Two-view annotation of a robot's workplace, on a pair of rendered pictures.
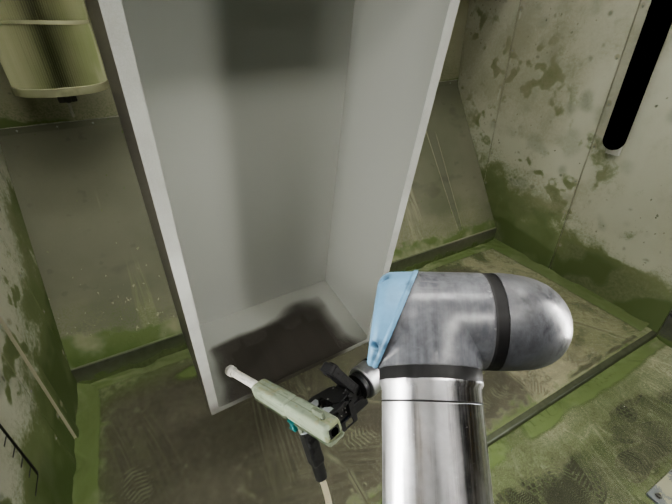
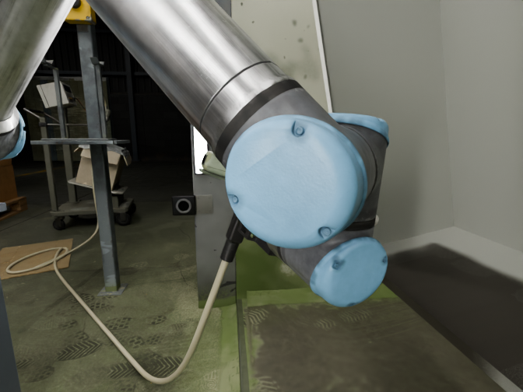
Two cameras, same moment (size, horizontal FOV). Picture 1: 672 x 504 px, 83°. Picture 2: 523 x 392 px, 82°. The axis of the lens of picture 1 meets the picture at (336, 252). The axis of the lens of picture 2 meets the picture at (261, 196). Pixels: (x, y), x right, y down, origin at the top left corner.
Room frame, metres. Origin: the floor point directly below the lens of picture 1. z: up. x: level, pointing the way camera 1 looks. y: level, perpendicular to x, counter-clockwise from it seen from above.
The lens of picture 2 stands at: (0.80, -0.51, 0.81)
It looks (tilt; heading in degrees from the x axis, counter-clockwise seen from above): 11 degrees down; 112
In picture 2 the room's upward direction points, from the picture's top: straight up
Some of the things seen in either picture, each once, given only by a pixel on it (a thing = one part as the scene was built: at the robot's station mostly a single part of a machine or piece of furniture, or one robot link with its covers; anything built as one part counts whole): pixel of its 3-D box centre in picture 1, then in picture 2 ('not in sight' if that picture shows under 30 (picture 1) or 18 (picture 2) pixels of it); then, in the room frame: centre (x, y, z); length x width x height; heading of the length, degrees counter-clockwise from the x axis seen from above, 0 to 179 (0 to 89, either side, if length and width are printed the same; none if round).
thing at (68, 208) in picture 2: not in sight; (85, 155); (-1.75, 1.49, 0.64); 0.73 x 0.50 x 1.27; 38
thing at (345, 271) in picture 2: not in sight; (328, 254); (0.74, -0.13, 0.66); 0.12 x 0.09 x 0.10; 135
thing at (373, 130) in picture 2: not in sight; (340, 169); (0.76, -0.15, 0.77); 0.12 x 0.09 x 0.12; 86
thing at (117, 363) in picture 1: (335, 289); not in sight; (1.81, 0.01, 0.11); 2.70 x 0.02 x 0.13; 118
